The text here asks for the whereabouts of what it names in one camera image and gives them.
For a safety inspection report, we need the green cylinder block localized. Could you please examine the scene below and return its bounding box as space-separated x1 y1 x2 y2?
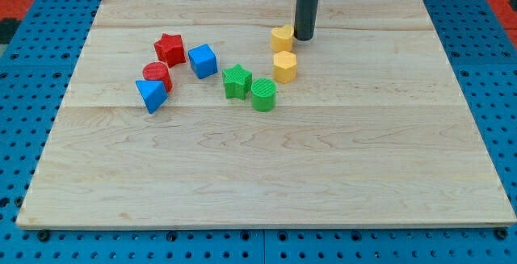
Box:
251 78 276 112

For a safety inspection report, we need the green star block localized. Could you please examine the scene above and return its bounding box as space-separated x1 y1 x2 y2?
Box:
222 64 252 100

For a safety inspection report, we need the yellow hexagon block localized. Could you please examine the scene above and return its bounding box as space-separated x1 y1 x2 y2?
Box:
273 51 297 84

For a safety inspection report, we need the blue cube block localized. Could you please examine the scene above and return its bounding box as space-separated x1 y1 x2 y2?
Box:
187 44 217 79

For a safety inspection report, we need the yellow heart block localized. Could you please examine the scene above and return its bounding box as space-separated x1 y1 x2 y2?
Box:
271 24 294 52

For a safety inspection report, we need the blue triangular prism block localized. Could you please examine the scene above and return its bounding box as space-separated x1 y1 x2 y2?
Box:
135 80 167 114

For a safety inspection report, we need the red cylinder block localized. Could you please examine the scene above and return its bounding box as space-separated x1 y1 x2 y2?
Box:
142 61 174 92

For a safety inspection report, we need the red star block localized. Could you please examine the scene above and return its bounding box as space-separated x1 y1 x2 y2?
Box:
153 33 186 68

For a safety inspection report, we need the light wooden board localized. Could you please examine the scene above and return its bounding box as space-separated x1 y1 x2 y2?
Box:
17 0 516 230

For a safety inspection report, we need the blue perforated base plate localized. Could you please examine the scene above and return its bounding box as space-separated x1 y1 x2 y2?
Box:
1 0 516 263

